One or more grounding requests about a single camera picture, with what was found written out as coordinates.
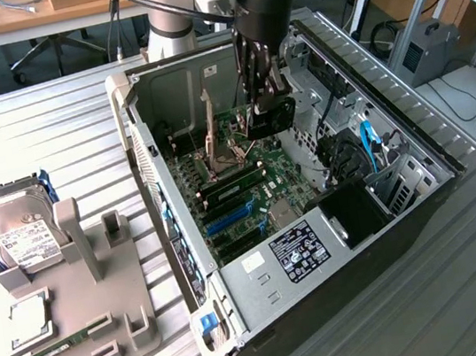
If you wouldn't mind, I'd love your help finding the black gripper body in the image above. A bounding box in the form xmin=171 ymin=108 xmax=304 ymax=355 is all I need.
xmin=228 ymin=0 xmax=306 ymax=61

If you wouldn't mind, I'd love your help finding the black graphics card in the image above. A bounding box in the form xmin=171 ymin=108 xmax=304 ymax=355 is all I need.
xmin=196 ymin=74 xmax=308 ymax=184

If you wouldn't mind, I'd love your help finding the silver socket cover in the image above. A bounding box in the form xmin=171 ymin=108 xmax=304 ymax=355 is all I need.
xmin=222 ymin=111 xmax=258 ymax=162

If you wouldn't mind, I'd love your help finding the silver drive cage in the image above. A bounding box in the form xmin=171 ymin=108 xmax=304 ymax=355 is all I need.
xmin=263 ymin=19 xmax=382 ymax=190

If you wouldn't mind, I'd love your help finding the open black PC case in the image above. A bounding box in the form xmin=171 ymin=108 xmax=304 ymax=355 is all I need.
xmin=99 ymin=0 xmax=476 ymax=356

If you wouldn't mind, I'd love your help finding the thin locking lever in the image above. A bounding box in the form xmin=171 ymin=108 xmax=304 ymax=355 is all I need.
xmin=186 ymin=119 xmax=199 ymax=155

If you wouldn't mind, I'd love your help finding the CPU socket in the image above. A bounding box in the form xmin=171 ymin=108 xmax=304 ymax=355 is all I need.
xmin=190 ymin=134 xmax=252 ymax=185

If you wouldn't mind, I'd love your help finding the green motherboard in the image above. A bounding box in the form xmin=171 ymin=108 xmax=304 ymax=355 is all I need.
xmin=157 ymin=99 xmax=334 ymax=273

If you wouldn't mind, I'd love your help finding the installed RAM stick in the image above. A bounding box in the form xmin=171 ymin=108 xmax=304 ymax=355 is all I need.
xmin=200 ymin=172 xmax=271 ymax=206

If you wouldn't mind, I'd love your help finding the silver chipset heatsink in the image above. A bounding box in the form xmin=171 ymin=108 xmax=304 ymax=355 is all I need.
xmin=267 ymin=199 xmax=300 ymax=228

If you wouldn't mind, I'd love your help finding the blue expansion slot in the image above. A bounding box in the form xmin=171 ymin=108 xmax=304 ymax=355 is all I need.
xmin=200 ymin=200 xmax=259 ymax=237

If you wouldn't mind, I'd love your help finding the grey controller box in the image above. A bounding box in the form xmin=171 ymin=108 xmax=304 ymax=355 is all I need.
xmin=384 ymin=14 xmax=469 ymax=91

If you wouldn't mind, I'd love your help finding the silver disk bay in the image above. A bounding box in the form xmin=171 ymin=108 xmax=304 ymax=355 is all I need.
xmin=360 ymin=148 xmax=446 ymax=225

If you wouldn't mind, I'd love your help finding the black office chair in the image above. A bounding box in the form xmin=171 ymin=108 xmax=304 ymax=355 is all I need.
xmin=5 ymin=26 xmax=111 ymax=85

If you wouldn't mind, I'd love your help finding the silver power supply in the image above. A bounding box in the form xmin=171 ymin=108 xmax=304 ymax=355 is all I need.
xmin=209 ymin=209 xmax=363 ymax=340

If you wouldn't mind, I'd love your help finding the blue case latch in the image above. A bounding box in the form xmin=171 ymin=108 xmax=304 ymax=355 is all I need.
xmin=198 ymin=313 xmax=217 ymax=337

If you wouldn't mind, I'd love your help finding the grey parts rack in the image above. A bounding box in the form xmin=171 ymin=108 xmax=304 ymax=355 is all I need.
xmin=0 ymin=186 xmax=167 ymax=356

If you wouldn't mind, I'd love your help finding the silver CPU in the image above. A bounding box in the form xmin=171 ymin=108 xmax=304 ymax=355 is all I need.
xmin=5 ymin=298 xmax=53 ymax=352

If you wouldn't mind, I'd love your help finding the green RAM stick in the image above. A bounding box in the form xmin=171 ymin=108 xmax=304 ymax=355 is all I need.
xmin=2 ymin=325 xmax=96 ymax=356

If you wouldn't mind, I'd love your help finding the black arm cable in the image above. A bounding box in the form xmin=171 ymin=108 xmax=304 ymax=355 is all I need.
xmin=124 ymin=0 xmax=238 ymax=38

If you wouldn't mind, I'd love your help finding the black wire bundle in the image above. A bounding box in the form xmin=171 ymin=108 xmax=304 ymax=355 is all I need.
xmin=307 ymin=78 xmax=376 ymax=189

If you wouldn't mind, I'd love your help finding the blue wire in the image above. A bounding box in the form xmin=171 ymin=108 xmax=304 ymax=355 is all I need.
xmin=358 ymin=118 xmax=389 ymax=178

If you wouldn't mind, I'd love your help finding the black hanging cable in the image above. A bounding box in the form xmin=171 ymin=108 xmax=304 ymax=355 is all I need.
xmin=101 ymin=0 xmax=133 ymax=65

